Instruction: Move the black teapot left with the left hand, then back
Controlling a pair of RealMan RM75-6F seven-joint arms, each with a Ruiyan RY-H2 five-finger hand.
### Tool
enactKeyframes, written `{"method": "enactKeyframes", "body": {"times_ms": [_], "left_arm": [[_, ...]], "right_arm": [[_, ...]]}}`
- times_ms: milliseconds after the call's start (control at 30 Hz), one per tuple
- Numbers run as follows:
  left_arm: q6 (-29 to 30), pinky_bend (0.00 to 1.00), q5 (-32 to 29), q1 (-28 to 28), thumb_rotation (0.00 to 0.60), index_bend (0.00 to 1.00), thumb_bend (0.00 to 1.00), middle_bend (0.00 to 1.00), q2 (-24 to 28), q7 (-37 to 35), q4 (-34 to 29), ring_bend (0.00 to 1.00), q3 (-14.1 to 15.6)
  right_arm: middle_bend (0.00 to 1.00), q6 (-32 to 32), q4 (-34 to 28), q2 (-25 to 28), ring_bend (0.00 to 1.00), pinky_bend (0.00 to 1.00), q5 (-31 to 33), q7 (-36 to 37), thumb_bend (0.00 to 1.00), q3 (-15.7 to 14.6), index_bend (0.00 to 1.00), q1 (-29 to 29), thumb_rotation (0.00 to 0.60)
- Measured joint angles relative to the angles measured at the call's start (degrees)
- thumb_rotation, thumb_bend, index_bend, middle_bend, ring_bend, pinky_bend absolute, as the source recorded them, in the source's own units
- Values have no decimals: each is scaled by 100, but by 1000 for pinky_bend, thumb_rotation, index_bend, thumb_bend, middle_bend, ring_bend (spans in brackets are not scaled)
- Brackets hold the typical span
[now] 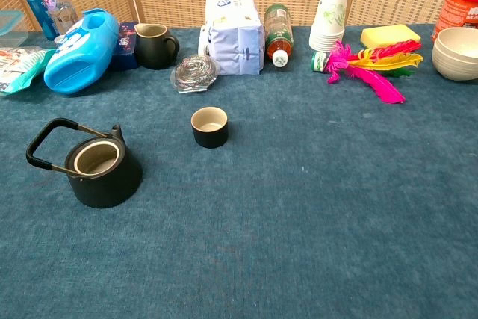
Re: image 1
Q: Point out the black teacup beige inside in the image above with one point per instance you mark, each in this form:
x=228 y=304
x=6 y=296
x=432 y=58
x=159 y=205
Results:
x=210 y=137

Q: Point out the crumpled clear glass bowl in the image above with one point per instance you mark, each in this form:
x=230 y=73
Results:
x=195 y=70

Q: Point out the blue table cloth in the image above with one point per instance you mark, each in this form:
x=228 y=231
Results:
x=261 y=222

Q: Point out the white tissue pack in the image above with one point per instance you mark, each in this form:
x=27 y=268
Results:
x=235 y=42

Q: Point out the brown tea bottle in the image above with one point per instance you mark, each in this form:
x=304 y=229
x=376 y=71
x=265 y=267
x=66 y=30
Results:
x=278 y=31

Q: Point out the black ceramic pitcher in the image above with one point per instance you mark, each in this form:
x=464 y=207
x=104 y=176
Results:
x=151 y=54

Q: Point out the dark blue box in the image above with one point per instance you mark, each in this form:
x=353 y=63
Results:
x=127 y=50

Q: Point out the colourful feather shuttlecock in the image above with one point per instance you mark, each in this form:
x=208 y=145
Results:
x=373 y=80

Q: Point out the paper cup stack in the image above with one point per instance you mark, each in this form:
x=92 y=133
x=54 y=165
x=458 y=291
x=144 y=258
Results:
x=330 y=16

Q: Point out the blue detergent jug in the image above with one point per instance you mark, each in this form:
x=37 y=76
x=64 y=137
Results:
x=80 y=61

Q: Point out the yellow sponge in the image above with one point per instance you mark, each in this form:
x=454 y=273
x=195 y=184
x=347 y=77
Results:
x=388 y=34

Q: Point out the beige bowl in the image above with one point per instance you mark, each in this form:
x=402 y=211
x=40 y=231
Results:
x=461 y=44
x=453 y=72

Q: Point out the teal snack bag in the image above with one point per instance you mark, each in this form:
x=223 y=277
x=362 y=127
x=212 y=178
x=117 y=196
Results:
x=18 y=68

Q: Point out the blue plastic bottle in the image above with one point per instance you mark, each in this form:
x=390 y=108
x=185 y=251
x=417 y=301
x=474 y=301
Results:
x=37 y=9

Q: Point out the clear plastic food container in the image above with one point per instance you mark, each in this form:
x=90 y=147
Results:
x=11 y=27

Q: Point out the orange canister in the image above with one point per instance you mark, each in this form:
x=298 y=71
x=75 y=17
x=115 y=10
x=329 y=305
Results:
x=457 y=5

